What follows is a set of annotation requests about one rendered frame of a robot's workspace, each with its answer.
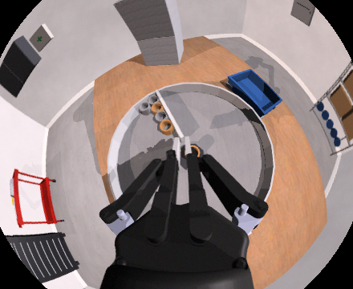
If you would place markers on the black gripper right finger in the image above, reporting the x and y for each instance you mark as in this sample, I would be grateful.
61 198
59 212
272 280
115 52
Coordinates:
245 209

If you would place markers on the blue open-top crate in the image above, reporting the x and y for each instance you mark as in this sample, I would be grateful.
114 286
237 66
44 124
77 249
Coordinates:
254 91

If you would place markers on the grey metal bushing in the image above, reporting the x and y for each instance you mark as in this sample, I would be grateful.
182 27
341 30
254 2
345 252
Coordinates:
148 109
153 99
159 115

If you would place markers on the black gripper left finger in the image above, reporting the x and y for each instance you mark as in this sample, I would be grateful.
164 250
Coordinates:
128 207

